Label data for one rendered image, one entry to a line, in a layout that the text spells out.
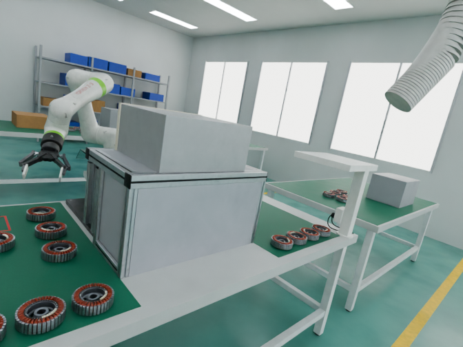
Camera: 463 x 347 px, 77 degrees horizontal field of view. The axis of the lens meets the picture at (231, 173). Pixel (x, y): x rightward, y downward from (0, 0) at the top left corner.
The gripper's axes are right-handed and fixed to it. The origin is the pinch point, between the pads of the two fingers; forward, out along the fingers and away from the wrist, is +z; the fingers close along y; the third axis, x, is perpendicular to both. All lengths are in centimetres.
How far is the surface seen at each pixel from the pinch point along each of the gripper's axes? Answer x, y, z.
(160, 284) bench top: 11, -46, 58
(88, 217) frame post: -7.7, -20.1, 15.9
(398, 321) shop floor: -69, -246, 62
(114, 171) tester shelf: 33, -28, 26
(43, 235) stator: -3.7, -5.0, 27.8
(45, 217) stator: -12.4, -2.9, 12.6
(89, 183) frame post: 7.0, -19.4, 8.5
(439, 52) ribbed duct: 97, -171, -12
